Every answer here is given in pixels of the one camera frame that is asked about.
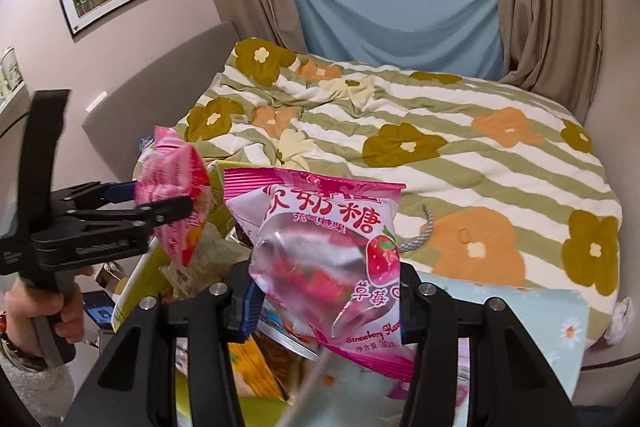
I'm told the pink strawberry candy packet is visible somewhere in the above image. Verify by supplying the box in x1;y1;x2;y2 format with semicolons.
223;167;407;370

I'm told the person's left forearm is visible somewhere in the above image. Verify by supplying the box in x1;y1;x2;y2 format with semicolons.
0;347;77;427

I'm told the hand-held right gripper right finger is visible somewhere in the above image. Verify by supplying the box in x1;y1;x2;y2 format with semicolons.
395;264;586;427

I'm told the white printed mug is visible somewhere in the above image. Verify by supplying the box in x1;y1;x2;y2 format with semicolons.
0;47;25;95

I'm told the grey cord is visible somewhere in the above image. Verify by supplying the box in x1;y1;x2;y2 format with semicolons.
400;204;436;253

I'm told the yellow green storage box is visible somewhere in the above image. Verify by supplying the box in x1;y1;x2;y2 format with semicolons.
110;159;301;427

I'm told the white wall shelf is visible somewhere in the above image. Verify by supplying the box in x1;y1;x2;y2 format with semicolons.
0;82;32;118

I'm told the floral striped blanket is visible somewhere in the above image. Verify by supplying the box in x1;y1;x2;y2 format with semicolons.
135;37;624;353

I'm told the pink white snack packet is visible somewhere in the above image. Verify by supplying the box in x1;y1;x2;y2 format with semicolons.
134;125;212;268

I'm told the dark blue device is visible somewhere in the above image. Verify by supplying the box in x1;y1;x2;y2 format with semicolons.
82;289;119;334

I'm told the grey headboard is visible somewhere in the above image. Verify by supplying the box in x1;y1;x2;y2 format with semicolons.
81;21;241;185

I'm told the white fluffy cloth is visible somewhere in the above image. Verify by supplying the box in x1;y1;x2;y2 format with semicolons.
606;301;632;346

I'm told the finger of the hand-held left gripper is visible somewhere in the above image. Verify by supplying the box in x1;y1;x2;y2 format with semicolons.
75;194;196;238
47;181;143;216

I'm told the light blue daisy cloth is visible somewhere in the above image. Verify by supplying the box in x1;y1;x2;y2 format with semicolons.
300;269;592;427

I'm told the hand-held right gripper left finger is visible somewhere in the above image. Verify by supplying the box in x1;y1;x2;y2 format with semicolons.
65;279;264;427

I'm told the light blue hanging cloth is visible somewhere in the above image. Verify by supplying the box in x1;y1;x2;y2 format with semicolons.
282;0;506;81

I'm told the person's left hand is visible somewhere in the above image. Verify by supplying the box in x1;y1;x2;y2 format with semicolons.
4;264;97;349

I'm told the brown beaded bracelet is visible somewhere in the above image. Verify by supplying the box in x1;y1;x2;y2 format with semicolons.
0;309;49;371

